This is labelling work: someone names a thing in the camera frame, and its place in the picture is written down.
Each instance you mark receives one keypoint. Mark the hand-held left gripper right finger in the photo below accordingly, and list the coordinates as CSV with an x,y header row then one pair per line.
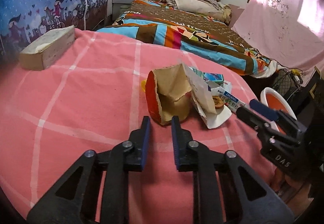
x,y
175,143

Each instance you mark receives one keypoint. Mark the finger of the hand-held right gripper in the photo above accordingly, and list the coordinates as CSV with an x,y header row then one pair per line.
x,y
263,110
249,119

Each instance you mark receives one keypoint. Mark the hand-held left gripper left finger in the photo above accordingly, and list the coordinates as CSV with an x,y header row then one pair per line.
x,y
145,143

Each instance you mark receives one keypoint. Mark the orange and white trash bin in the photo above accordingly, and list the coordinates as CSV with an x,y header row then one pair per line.
x,y
276,100

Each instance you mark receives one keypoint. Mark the green drink carton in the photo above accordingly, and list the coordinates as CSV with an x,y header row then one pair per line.
x,y
214,78

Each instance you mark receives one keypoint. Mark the torn brown paper bag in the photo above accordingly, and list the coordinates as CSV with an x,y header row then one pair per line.
x,y
172,87

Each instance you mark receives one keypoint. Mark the yellow bottle cap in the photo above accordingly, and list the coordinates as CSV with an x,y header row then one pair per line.
x,y
143,86

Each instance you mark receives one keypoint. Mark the brown snack piece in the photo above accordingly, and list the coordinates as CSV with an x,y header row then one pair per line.
x,y
217,103

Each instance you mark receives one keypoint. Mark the white paper packet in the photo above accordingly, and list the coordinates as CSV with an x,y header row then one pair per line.
x,y
202,95

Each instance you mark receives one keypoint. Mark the pink checked blanket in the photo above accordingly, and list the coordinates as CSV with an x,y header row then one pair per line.
x,y
88,87

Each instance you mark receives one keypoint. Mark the pink curtain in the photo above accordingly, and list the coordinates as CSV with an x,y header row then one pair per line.
x,y
278,24

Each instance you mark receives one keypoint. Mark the colourful striped bed blanket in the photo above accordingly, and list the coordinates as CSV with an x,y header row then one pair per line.
x,y
177,26

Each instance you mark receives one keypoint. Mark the folded floral quilt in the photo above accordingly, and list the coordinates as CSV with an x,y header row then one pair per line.
x,y
195,3

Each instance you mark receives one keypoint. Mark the beige cardboard box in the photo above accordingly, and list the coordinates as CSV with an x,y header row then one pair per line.
x,y
50,51

